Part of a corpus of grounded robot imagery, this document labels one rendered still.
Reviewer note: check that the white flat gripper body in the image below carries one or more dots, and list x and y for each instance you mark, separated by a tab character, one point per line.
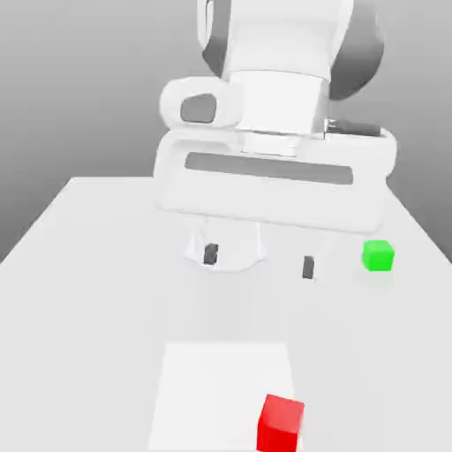
268	197

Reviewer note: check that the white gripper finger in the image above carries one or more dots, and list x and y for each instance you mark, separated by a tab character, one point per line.
210	255
308	267

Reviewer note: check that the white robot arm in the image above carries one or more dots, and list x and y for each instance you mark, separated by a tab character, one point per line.
282	42

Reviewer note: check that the small green cube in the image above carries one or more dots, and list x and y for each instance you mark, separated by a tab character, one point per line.
378	257

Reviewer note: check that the small red cube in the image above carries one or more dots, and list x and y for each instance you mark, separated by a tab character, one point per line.
279	423

